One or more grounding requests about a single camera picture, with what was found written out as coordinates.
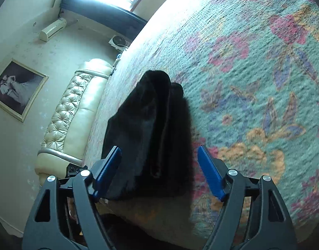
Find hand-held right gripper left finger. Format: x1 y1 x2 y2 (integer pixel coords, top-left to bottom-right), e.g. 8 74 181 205
22 145 116 250

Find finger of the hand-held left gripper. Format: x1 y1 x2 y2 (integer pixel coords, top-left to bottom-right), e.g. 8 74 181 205
66 164 88 181

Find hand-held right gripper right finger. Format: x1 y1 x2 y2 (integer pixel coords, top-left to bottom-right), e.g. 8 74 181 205
197 145 298 250

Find black pants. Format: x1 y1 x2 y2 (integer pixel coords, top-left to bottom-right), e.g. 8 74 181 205
101 69 194 201

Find cream tufted leather headboard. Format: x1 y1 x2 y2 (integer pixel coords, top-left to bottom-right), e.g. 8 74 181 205
35 58 113 188

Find bed with floral quilt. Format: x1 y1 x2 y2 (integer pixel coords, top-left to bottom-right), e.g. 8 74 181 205
83 0 319 244

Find white box fan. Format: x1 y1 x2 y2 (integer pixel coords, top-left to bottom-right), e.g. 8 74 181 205
108 34 132 53

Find dark blue curtain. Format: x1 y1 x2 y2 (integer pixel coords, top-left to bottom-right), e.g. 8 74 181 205
60 0 147 36

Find framed wall picture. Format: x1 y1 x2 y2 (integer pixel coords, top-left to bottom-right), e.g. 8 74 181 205
0 59 50 123

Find white wall air conditioner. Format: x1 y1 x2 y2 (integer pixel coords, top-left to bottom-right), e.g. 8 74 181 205
39 17 67 42

